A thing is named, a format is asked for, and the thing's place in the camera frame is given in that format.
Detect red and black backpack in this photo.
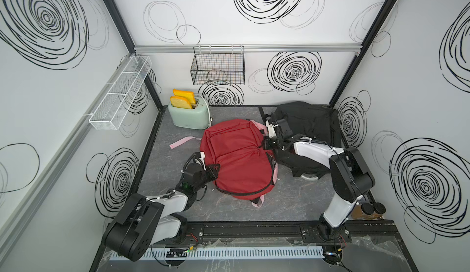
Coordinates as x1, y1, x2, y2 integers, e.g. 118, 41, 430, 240
259, 101, 342, 178

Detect pink backpack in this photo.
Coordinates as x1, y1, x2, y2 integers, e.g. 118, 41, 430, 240
175, 119, 278, 205

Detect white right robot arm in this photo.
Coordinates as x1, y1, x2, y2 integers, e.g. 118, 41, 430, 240
264, 114, 375, 241

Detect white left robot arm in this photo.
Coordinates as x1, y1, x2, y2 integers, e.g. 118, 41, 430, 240
100, 152, 220, 262

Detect mint green toaster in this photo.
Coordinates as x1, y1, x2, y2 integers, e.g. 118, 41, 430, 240
168, 94, 212, 130

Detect front toast slice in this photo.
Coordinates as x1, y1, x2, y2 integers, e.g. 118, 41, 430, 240
170, 96, 193, 110

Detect toast slice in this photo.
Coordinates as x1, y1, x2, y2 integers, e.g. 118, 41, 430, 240
173, 89, 196, 104
170, 96, 193, 110

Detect rear toast slice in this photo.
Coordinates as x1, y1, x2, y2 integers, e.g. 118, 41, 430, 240
173, 89, 196, 104

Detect brown jar black lid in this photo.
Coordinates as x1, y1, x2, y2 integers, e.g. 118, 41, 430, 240
351, 203, 375, 220
372, 202, 386, 218

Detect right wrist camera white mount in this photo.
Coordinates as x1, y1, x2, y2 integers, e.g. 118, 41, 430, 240
265, 121, 277, 138

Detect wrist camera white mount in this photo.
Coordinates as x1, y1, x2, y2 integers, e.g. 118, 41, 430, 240
265, 121, 277, 138
198, 152, 206, 170

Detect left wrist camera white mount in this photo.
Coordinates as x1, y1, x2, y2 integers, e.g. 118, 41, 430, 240
198, 152, 206, 170

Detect black wire basket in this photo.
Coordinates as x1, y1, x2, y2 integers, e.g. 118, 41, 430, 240
190, 45, 246, 85

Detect white mesh wall shelf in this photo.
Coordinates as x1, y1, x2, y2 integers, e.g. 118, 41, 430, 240
89, 55, 152, 131

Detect grey slotted cable duct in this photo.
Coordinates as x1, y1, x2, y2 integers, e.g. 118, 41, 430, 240
109, 246, 325, 261

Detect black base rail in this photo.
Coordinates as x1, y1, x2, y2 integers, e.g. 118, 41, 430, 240
146, 220, 398, 246

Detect grey wall rail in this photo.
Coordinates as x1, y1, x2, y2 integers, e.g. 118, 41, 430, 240
134, 44, 362, 54

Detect black corner frame post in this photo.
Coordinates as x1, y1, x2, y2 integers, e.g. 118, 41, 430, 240
329, 0, 398, 107

